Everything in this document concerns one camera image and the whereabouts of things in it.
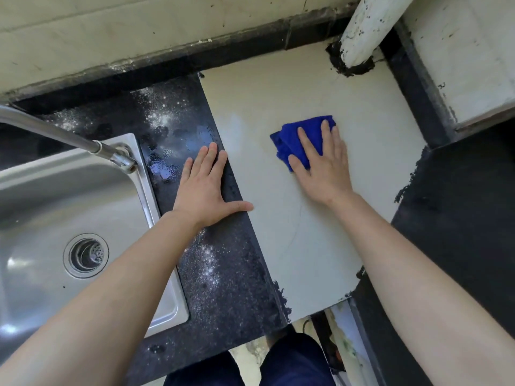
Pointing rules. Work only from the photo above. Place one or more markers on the person's right forearm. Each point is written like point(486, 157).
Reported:
point(418, 285)

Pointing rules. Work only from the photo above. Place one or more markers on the person's left hand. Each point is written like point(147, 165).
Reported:
point(203, 196)

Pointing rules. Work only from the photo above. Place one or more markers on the person's right hand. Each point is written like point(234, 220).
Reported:
point(328, 176)

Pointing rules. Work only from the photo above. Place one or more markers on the person's right thumb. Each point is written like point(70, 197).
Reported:
point(297, 165)

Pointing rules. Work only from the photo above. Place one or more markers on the white painted pipe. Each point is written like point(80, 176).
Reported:
point(372, 28)

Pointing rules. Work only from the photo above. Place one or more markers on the person's right middle finger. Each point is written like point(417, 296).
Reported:
point(326, 136)

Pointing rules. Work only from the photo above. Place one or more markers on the person's left thumb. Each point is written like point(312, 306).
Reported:
point(238, 207)

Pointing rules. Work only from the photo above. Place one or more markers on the stainless steel sink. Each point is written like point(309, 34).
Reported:
point(48, 196)

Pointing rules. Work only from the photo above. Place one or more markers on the person's left middle finger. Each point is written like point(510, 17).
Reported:
point(209, 160)

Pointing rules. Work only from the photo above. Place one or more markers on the metal sink drain strainer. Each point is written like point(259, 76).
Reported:
point(85, 255)

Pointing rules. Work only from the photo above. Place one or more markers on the blue cleaning cloth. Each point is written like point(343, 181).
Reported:
point(287, 142)

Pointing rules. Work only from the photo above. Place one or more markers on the person's left little finger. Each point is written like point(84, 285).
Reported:
point(186, 170)

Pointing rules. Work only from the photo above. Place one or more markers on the metal faucet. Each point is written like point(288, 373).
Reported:
point(60, 134)

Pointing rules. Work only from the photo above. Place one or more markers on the person's left forearm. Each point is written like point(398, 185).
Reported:
point(100, 301)

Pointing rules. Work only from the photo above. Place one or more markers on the dark blue trousers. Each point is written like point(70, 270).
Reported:
point(289, 363)

